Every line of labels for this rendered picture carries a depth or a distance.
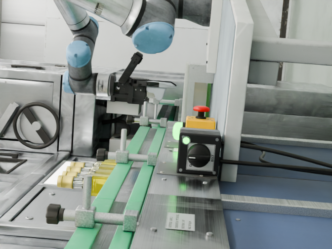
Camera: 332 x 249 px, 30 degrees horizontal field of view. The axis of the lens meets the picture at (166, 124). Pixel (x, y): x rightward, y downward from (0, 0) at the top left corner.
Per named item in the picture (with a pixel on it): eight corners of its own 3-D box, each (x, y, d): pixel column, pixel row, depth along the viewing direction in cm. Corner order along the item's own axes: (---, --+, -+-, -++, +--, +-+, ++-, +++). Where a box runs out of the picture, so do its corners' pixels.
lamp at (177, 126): (184, 139, 152) (172, 138, 152) (186, 121, 151) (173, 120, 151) (184, 142, 148) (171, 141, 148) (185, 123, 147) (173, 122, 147)
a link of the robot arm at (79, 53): (69, 30, 196) (72, 56, 204) (62, 55, 189) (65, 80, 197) (94, 32, 196) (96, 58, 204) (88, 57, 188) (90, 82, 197)
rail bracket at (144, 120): (164, 155, 196) (125, 152, 196) (168, 103, 193) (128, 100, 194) (163, 157, 193) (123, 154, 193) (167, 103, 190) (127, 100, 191)
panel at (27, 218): (144, 173, 256) (62, 166, 257) (145, 166, 255) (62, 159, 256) (118, 245, 167) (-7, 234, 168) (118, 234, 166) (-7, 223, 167)
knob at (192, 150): (209, 167, 118) (210, 171, 114) (186, 165, 118) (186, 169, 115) (211, 144, 117) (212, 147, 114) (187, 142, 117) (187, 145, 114)
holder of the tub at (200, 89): (206, 144, 213) (183, 142, 214) (213, 63, 210) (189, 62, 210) (207, 152, 196) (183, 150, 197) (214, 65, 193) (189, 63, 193)
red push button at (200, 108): (192, 118, 151) (193, 104, 150) (208, 119, 151) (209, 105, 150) (192, 120, 147) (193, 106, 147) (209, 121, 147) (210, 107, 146)
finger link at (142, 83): (161, 87, 200) (136, 84, 203) (161, 81, 200) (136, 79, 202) (157, 88, 196) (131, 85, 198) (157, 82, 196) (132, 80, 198)
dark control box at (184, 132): (218, 168, 126) (177, 165, 126) (222, 130, 125) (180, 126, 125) (220, 177, 118) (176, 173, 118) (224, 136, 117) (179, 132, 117)
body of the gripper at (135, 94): (147, 102, 207) (111, 99, 207) (149, 76, 205) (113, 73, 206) (145, 104, 199) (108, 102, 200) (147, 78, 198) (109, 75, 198)
